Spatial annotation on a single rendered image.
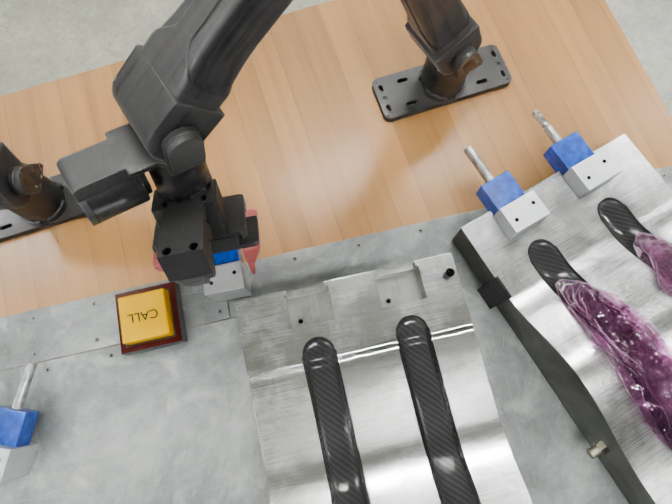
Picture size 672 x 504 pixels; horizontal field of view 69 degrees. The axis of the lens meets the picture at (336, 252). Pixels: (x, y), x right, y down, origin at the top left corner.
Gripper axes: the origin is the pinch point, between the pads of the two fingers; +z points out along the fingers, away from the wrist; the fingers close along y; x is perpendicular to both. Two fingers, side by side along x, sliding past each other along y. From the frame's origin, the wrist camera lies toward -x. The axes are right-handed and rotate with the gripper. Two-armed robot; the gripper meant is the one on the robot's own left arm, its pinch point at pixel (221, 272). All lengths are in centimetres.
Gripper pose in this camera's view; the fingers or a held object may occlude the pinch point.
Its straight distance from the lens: 64.1
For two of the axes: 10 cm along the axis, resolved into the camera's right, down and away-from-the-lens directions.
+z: 1.1, 6.9, 7.2
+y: 9.8, -1.9, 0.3
